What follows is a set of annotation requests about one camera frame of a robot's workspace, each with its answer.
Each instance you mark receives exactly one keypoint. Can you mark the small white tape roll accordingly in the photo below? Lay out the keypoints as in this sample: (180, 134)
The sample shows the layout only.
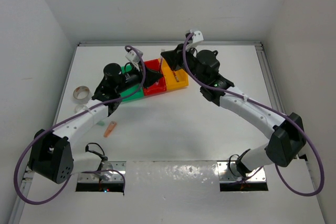
(79, 107)

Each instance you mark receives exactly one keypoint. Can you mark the red plastic bin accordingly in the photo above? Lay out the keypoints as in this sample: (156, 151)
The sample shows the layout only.
(158, 87)

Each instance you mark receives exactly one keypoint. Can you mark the red gel pen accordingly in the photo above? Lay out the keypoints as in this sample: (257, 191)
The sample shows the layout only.
(175, 76)

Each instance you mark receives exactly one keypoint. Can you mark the pink gel pen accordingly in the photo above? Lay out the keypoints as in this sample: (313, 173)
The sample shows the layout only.
(160, 67)

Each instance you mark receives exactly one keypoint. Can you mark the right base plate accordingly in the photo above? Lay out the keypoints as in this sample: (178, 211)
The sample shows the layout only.
(228, 174)

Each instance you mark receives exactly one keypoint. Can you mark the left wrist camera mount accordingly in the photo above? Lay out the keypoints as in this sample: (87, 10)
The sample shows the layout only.
(133, 56)

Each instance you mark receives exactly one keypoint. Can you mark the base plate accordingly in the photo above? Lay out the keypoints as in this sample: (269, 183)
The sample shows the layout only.
(112, 172)
(228, 174)

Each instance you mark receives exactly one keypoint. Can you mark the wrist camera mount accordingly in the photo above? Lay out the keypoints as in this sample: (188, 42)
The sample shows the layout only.
(194, 37)
(133, 56)

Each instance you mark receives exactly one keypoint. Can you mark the orange pen cap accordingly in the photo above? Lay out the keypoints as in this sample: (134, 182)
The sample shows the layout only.
(109, 129)

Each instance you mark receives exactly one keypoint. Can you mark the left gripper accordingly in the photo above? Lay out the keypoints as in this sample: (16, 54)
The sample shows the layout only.
(150, 76)

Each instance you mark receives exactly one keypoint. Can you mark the left base plate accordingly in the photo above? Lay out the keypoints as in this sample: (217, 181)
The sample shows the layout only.
(112, 172)

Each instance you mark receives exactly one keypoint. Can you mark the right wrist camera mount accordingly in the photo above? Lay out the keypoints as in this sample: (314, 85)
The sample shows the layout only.
(194, 37)

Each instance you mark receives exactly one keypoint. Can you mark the large tape roll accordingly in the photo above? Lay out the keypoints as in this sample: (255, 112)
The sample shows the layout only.
(81, 95)

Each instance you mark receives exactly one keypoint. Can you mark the yellow plastic bin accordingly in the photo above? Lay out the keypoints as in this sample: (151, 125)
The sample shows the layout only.
(174, 79)

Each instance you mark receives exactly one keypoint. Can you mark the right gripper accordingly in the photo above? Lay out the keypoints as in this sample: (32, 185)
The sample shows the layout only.
(174, 57)

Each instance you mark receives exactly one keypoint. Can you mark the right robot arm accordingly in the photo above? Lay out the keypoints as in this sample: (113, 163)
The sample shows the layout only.
(284, 135)

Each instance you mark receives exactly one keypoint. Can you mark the green plastic bin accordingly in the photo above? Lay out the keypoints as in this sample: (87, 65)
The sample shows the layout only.
(133, 93)

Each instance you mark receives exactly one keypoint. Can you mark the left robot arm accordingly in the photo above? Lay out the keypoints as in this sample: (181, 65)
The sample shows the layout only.
(52, 155)

